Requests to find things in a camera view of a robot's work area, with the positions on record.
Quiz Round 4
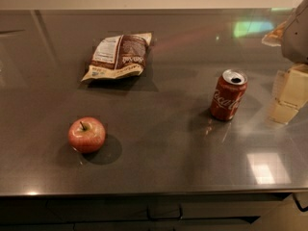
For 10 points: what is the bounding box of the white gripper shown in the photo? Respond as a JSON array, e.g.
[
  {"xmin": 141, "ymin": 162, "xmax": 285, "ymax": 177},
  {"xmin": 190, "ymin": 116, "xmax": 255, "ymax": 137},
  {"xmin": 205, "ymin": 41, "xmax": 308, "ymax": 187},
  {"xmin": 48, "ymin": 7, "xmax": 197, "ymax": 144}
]
[{"xmin": 262, "ymin": 0, "xmax": 308, "ymax": 124}]

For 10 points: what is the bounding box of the red coke can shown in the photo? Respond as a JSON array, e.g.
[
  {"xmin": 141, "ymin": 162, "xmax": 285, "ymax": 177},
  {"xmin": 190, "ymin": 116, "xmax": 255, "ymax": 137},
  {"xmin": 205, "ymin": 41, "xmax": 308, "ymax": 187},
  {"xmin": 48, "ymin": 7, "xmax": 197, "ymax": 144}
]
[{"xmin": 210, "ymin": 69, "xmax": 247, "ymax": 121}]

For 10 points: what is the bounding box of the brown chip bag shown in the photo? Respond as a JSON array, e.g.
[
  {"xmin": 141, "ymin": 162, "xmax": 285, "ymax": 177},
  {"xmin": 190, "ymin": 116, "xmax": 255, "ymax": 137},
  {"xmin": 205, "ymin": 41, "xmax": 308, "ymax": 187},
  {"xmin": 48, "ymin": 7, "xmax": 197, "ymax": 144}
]
[{"xmin": 82, "ymin": 33, "xmax": 152, "ymax": 81}]

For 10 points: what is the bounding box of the red apple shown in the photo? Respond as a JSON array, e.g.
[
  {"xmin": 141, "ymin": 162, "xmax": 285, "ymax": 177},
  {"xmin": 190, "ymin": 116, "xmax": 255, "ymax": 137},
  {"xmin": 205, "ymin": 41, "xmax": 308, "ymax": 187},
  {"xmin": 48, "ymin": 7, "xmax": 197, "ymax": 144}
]
[{"xmin": 67, "ymin": 116, "xmax": 106, "ymax": 154}]

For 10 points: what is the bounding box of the black drawer handle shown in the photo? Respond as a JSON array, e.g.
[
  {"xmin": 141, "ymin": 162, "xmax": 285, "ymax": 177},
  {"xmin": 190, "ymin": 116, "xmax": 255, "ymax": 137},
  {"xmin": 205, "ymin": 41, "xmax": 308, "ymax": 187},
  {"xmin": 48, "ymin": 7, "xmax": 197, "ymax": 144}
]
[{"xmin": 146, "ymin": 204, "xmax": 183, "ymax": 221}]

